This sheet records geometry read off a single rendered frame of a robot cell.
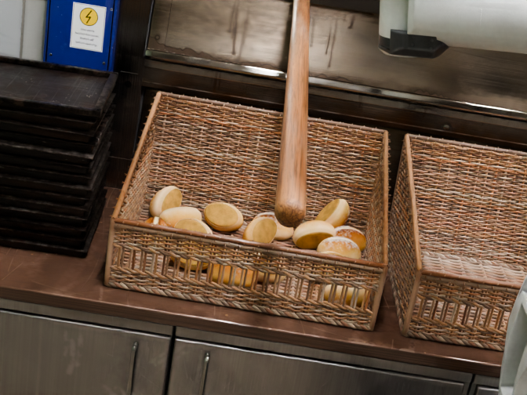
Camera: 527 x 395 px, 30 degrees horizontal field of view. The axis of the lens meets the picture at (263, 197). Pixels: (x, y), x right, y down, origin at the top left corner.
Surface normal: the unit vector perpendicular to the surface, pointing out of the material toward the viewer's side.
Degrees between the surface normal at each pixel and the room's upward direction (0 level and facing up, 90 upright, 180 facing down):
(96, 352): 90
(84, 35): 90
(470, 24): 101
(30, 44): 90
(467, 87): 70
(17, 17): 90
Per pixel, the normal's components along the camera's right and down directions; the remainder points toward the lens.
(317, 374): -0.04, 0.40
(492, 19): -0.47, 0.33
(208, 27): 0.01, 0.06
